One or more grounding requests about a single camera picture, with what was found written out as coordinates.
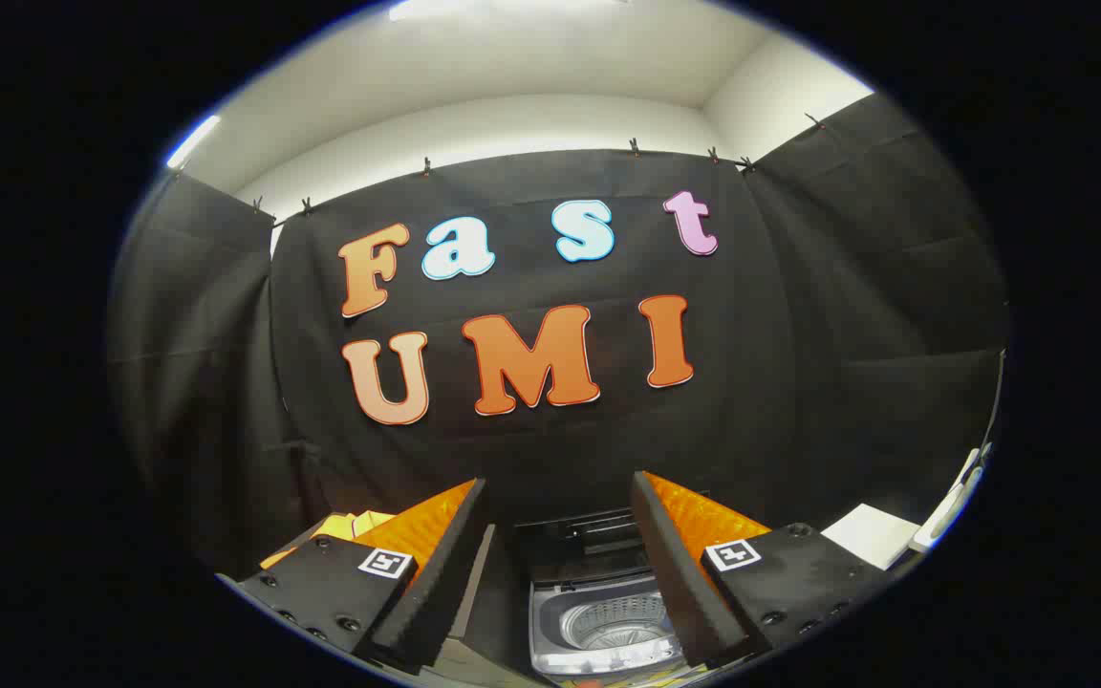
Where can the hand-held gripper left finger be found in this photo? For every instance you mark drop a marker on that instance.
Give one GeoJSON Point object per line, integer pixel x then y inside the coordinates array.
{"type": "Point", "coordinates": [436, 573]}

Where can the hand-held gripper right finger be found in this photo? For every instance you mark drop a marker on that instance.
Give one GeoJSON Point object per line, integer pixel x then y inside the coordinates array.
{"type": "Point", "coordinates": [680, 573]}

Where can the yellow polo shirt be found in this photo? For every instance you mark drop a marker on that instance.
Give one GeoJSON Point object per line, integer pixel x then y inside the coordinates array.
{"type": "Point", "coordinates": [359, 524]}

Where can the grey washing machine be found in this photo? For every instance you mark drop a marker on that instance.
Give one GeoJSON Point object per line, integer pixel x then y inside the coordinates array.
{"type": "Point", "coordinates": [550, 631]}

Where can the white flat board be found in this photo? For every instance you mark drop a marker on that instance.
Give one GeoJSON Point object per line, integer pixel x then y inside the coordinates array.
{"type": "Point", "coordinates": [871, 535]}

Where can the white pipe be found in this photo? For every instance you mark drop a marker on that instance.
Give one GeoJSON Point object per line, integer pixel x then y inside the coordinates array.
{"type": "Point", "coordinates": [952, 497]}

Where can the row of black clips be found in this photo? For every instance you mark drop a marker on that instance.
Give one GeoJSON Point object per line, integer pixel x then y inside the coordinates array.
{"type": "Point", "coordinates": [634, 147]}

